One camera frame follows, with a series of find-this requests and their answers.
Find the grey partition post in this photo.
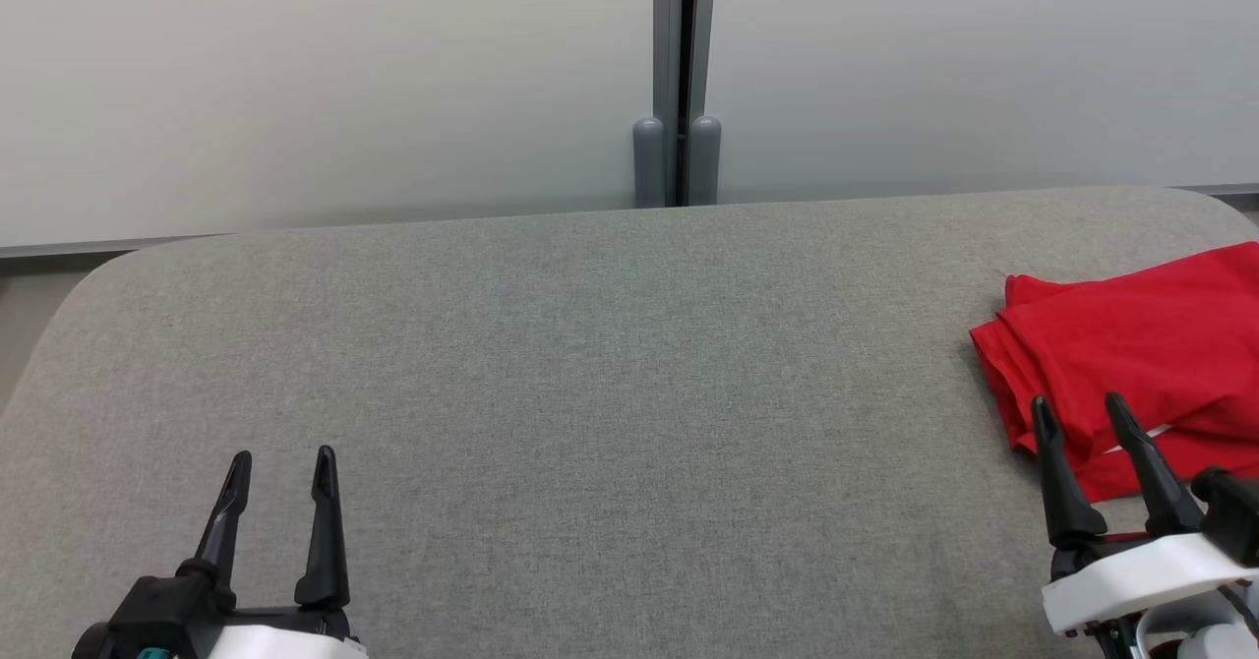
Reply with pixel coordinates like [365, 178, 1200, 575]
[653, 0, 717, 208]

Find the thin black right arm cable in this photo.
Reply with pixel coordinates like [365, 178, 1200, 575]
[1220, 585, 1259, 640]

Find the grey cylindrical post bumper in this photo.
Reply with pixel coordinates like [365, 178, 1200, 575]
[688, 115, 722, 207]
[632, 117, 667, 210]

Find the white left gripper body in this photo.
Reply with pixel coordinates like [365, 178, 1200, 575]
[207, 605, 370, 659]

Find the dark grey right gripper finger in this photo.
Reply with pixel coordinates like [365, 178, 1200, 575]
[1104, 392, 1204, 535]
[1030, 395, 1109, 549]

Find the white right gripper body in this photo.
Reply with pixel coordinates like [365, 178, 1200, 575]
[1041, 531, 1259, 637]

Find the red Bulls 23 jersey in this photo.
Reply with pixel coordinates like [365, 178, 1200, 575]
[970, 242, 1259, 463]

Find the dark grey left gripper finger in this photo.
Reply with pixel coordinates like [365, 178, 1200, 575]
[177, 450, 253, 606]
[294, 446, 351, 611]

